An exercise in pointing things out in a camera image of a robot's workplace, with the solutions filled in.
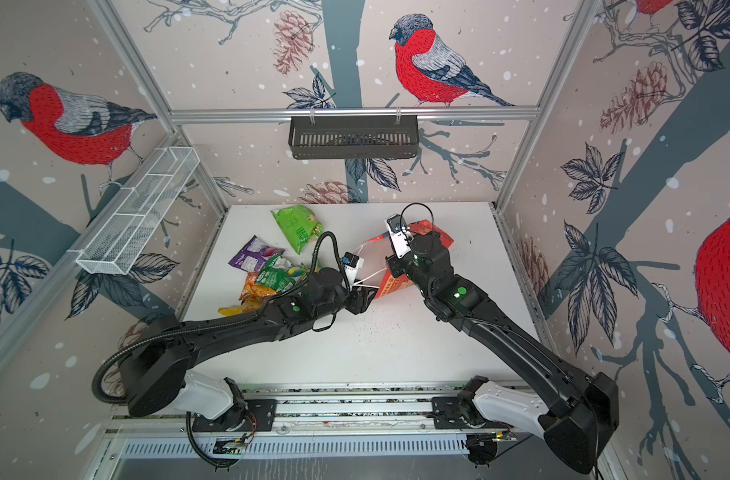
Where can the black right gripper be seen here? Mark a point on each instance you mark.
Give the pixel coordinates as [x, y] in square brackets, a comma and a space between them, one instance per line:
[397, 265]

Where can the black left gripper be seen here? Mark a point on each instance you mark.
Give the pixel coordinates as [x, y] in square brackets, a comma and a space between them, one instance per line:
[360, 300]

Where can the red paper gift bag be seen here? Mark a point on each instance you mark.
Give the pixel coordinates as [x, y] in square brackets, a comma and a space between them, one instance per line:
[429, 244]

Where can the dark green snack packet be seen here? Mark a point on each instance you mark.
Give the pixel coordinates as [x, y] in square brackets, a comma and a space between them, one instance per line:
[280, 274]

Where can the bright green chips bag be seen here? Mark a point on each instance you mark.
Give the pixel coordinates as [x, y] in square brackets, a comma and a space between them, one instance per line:
[299, 224]

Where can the orange snack packet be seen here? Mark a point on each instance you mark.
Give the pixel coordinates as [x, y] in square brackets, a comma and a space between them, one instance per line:
[252, 290]

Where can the purple snack packet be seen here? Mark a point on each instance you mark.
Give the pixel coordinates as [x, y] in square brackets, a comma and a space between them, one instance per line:
[253, 256]

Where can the yellow snack packet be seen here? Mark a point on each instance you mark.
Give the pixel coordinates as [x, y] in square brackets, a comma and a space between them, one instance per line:
[250, 305]

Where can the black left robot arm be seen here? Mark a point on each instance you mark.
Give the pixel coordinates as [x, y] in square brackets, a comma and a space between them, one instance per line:
[159, 373]

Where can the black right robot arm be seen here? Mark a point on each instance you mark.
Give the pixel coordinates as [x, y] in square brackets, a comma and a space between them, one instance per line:
[458, 301]

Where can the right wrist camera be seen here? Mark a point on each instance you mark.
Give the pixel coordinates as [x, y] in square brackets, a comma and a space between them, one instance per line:
[399, 235]

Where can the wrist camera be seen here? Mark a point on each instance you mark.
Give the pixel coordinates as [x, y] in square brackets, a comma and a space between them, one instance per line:
[399, 235]
[352, 264]

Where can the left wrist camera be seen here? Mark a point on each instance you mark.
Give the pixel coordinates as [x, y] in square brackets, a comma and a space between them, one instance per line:
[352, 264]

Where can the aluminium mounting rail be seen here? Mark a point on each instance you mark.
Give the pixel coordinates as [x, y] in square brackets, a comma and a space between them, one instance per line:
[407, 408]

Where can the black hanging wall basket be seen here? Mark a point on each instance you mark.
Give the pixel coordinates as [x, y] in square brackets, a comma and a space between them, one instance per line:
[354, 137]

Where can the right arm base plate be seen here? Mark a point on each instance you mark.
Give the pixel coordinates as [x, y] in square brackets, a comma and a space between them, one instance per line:
[458, 412]

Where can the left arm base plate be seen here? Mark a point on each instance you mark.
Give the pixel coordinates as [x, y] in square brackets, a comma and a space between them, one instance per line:
[256, 415]

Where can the white wire mesh shelf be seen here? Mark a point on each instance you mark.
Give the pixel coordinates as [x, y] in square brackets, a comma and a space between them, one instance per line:
[122, 238]

